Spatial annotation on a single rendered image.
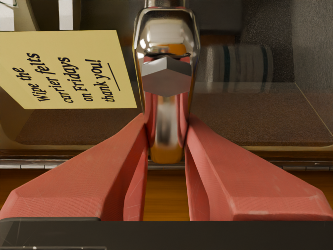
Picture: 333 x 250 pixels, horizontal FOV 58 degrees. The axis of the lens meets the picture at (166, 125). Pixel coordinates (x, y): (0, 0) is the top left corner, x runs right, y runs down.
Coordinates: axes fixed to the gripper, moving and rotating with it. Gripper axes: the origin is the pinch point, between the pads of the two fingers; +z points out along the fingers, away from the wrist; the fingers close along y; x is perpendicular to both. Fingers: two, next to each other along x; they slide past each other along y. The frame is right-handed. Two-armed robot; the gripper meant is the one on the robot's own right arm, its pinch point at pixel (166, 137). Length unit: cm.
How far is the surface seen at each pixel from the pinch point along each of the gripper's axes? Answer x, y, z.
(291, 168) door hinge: 15.5, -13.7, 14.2
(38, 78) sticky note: 0.0, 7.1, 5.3
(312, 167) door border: 15.5, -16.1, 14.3
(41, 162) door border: 14.5, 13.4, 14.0
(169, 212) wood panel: 21.0, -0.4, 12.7
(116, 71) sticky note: -0.6, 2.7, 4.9
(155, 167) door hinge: 15.5, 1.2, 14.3
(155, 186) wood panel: 21.0, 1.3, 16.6
